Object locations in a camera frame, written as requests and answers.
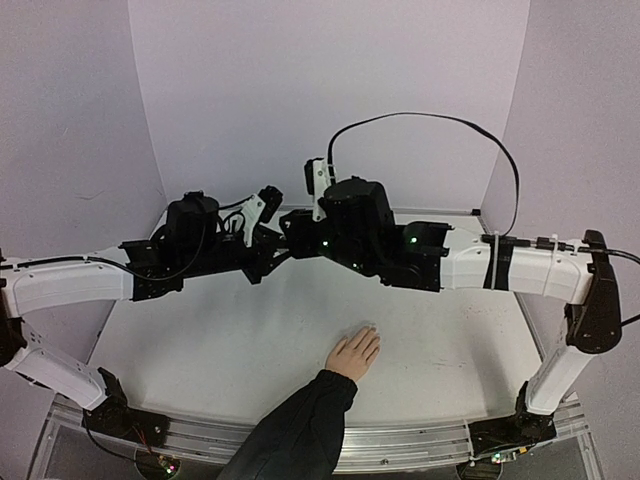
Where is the black sleeved forearm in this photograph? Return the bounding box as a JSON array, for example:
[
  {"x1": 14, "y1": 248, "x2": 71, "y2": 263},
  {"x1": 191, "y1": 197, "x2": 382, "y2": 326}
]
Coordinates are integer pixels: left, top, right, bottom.
[{"x1": 218, "y1": 370, "x2": 357, "y2": 479}]

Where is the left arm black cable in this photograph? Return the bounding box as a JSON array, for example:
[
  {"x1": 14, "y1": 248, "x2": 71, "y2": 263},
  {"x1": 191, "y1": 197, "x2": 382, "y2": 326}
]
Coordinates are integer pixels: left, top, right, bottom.
[{"x1": 0, "y1": 254, "x2": 201, "y2": 281}]

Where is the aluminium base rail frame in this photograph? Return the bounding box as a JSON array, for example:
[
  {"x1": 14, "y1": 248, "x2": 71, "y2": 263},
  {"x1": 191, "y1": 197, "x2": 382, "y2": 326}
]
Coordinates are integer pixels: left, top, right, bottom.
[{"x1": 29, "y1": 384, "x2": 601, "y2": 480}]

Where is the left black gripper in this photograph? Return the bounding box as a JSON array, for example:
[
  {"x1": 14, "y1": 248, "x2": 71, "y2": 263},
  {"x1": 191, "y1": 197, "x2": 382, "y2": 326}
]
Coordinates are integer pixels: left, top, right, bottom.
[{"x1": 182, "y1": 227, "x2": 285, "y2": 284}]

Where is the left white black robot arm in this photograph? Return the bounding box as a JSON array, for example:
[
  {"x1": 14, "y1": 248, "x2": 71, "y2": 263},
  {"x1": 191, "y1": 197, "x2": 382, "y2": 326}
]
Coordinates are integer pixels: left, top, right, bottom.
[{"x1": 1, "y1": 186, "x2": 286, "y2": 446}]

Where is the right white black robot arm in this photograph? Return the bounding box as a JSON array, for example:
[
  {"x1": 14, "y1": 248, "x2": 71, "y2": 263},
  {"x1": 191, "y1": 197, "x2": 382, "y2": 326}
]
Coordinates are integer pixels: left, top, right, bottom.
[{"x1": 279, "y1": 178, "x2": 622, "y2": 459}]

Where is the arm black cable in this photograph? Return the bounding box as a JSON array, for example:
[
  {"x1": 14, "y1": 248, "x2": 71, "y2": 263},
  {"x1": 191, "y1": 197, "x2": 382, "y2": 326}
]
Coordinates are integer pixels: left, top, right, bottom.
[
  {"x1": 325, "y1": 112, "x2": 521, "y2": 236},
  {"x1": 0, "y1": 254, "x2": 201, "y2": 281}
]

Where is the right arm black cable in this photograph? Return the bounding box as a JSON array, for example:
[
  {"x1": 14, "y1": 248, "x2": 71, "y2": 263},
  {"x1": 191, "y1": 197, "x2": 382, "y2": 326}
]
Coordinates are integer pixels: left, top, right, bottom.
[{"x1": 325, "y1": 112, "x2": 521, "y2": 236}]

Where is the person's bare hand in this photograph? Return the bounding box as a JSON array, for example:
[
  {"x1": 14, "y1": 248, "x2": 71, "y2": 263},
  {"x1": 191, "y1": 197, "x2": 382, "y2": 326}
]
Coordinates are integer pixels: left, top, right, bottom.
[{"x1": 325, "y1": 326, "x2": 381, "y2": 383}]

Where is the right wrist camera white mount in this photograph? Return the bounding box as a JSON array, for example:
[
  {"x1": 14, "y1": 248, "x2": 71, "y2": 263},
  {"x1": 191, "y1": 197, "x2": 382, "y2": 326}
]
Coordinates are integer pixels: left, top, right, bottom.
[{"x1": 304, "y1": 158, "x2": 335, "y2": 222}]

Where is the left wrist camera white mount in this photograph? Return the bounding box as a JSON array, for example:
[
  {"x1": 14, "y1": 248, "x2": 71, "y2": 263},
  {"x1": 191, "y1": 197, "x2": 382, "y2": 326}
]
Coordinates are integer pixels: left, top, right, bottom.
[{"x1": 240, "y1": 185, "x2": 283, "y2": 248}]

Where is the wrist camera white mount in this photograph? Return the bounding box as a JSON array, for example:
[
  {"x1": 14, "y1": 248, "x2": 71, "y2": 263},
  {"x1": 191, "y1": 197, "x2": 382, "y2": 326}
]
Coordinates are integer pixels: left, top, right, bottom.
[
  {"x1": 304, "y1": 158, "x2": 335, "y2": 222},
  {"x1": 240, "y1": 185, "x2": 283, "y2": 248}
]

